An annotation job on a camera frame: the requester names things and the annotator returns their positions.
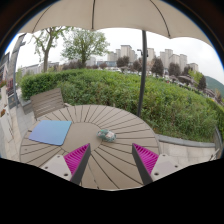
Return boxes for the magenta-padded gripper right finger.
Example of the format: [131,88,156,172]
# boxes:
[131,142,184,186]

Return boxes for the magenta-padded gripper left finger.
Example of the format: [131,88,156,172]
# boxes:
[40,143,92,186]

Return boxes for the transparent computer mouse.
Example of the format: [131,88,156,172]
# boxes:
[96,128,118,143]

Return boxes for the blue mouse pad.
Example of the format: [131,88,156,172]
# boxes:
[28,119,73,147]

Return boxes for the grey slatted outdoor chair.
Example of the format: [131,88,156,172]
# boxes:
[29,87,71,121]

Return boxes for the green hedge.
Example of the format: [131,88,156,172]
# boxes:
[20,68,224,144]

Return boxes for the white flower planter box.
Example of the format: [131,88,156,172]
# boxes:
[0,113,15,144]

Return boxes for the tall grey sign pillar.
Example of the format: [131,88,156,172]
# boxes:
[8,32,28,108]

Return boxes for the tree with bare trunk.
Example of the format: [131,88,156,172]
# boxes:
[31,26,71,74]

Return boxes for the group of apartment buildings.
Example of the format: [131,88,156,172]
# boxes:
[106,44,200,76]

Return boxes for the round leafy tree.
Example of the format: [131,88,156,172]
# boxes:
[61,28,110,69]

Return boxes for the beige patio umbrella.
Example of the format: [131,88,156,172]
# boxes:
[18,0,214,118]

